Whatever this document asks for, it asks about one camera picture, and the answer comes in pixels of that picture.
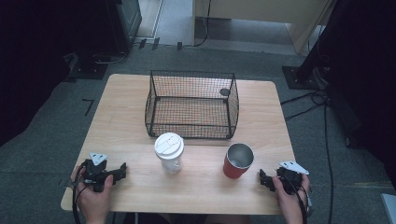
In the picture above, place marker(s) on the black stand base plate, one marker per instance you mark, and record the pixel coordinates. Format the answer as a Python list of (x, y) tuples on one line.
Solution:
[(299, 77), (88, 68)]

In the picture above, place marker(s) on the dark curtain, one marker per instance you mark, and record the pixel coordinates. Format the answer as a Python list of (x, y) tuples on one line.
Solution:
[(367, 77), (31, 62)]

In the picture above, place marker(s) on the black cabinet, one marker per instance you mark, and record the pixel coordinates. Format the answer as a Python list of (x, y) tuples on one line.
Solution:
[(124, 21)]

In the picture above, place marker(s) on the light wooden cabinet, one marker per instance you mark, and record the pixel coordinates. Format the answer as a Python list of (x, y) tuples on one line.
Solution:
[(264, 11)]

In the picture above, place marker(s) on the clear cup with white lid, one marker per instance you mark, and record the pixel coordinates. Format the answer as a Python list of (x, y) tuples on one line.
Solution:
[(169, 149)]

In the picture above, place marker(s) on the person's right hand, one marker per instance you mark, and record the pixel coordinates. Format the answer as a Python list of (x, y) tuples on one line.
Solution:
[(288, 205)]

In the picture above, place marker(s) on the red steel cup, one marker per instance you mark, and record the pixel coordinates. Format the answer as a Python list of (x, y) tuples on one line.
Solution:
[(233, 169)]

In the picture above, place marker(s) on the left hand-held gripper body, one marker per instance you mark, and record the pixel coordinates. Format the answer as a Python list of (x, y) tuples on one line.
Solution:
[(95, 174)]

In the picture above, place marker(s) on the short black floor tape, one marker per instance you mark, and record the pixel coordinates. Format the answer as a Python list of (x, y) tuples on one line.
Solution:
[(142, 43), (155, 43)]

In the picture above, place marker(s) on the person's left hand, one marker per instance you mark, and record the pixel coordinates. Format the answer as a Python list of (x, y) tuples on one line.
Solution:
[(93, 202)]

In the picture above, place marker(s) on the white box corner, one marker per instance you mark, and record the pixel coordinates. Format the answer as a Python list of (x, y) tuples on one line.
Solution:
[(389, 208)]

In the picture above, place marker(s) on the round black basket tag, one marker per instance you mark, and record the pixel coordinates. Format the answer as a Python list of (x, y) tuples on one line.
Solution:
[(224, 92)]

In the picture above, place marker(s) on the person's lap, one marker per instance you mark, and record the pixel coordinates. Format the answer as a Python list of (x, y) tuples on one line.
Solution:
[(186, 219)]

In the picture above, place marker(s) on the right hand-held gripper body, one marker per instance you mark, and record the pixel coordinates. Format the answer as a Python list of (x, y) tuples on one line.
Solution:
[(289, 180)]

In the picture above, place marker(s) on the angled black floor tape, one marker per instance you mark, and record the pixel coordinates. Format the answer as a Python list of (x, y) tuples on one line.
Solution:
[(89, 105)]

